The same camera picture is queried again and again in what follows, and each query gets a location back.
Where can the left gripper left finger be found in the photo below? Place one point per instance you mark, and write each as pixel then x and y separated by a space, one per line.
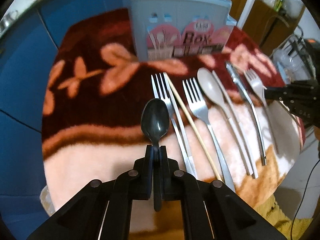
pixel 101 210

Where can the light blue chopstick box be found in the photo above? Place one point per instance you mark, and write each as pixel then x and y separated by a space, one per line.
pixel 164 29

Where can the steel knife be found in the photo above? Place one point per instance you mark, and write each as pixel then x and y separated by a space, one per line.
pixel 245 96

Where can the black spoon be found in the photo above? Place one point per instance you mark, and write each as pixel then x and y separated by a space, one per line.
pixel 155 124

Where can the steel fork long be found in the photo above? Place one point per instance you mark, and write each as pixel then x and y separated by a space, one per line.
pixel 162 90

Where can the steel fork short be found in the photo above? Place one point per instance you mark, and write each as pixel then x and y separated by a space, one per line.
pixel 200 110

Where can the beige plastic spoon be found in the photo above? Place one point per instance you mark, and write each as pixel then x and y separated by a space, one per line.
pixel 213 92

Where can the red floral blanket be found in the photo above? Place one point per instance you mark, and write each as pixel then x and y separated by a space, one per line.
pixel 91 126

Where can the wooden chopstick left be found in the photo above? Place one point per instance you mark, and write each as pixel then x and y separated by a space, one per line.
pixel 191 122

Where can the white chopstick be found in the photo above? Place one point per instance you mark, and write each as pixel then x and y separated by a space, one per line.
pixel 234 123

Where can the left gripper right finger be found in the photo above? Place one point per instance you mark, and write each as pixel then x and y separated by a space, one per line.
pixel 213 210

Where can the blue base cabinets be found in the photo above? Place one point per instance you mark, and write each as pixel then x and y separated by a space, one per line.
pixel 28 51

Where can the white plastic fork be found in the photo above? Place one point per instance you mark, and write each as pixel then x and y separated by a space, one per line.
pixel 257 86

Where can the black wire rack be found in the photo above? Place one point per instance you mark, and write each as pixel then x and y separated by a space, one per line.
pixel 295 58

